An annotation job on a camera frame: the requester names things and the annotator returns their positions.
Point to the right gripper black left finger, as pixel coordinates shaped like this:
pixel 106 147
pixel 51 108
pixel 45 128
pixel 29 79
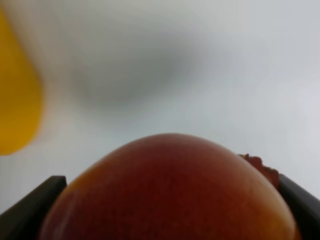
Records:
pixel 23 220

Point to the yellow mango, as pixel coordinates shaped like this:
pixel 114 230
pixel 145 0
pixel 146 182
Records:
pixel 21 92

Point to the red peach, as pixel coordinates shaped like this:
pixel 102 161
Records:
pixel 170 187

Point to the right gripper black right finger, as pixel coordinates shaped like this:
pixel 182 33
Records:
pixel 304 206

